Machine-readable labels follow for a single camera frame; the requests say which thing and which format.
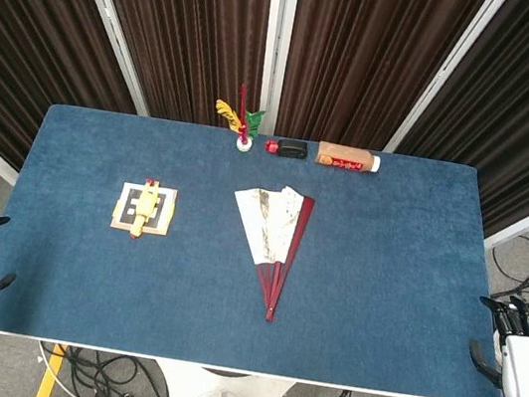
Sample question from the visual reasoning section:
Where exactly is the red ribbed paper folding fan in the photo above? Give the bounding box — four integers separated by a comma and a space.
214, 177, 318, 326

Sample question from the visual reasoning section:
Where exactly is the yellow floor tape strip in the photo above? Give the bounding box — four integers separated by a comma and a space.
34, 340, 69, 397

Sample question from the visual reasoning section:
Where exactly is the blue felt table mat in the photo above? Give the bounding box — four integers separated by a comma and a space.
0, 91, 529, 397

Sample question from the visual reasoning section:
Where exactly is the yellow toy figure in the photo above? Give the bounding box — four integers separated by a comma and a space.
128, 176, 162, 242

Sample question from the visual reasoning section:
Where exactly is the square fiducial marker board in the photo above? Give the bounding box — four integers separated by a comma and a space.
108, 178, 180, 239

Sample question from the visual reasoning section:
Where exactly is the dark brown curtain panel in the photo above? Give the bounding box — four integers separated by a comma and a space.
0, 0, 156, 188
385, 0, 529, 246
62, 0, 276, 134
273, 0, 489, 166

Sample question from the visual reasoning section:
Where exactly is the brown bottle with white cap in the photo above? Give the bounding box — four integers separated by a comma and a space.
314, 139, 384, 176

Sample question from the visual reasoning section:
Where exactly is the black bottle with red cap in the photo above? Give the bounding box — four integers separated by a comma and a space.
264, 134, 310, 161

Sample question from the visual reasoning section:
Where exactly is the colourful feather shuttlecock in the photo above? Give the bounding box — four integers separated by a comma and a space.
209, 79, 270, 154

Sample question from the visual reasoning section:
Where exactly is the white partition frame post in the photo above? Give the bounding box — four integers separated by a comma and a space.
40, 0, 169, 117
383, 0, 509, 168
247, 0, 300, 138

